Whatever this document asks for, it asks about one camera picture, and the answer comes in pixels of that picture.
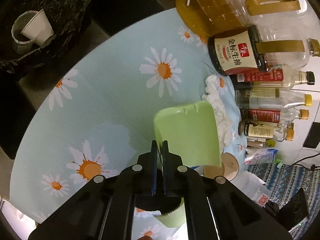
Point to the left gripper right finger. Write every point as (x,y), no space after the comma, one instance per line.
(165,151)

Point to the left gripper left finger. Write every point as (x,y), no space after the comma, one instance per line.
(154,153)

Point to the brown paper cup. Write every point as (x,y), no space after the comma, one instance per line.
(229,168)

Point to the white tissue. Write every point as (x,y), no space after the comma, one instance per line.
(223,122)

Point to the black trash bag bin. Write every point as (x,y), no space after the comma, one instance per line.
(68,19)

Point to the daisy print blue tablecloth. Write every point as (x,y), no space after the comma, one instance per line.
(99,118)

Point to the yellow cap clear bottle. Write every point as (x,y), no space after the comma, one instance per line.
(271,98)

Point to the red label sauce bottle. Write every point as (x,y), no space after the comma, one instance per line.
(275,116)

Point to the cream label sesame oil bottle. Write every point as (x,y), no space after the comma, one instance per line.
(258,129)

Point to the patterned blue cloth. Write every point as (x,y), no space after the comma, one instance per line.
(284,183)

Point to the black cap vinegar bottle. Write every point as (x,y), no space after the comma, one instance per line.
(277,78)

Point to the dark soy sauce jug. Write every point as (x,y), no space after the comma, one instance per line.
(261,49)

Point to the white paper cup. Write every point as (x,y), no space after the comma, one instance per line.
(40,23)

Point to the large cooking oil jug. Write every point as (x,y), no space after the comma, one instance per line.
(205,18)

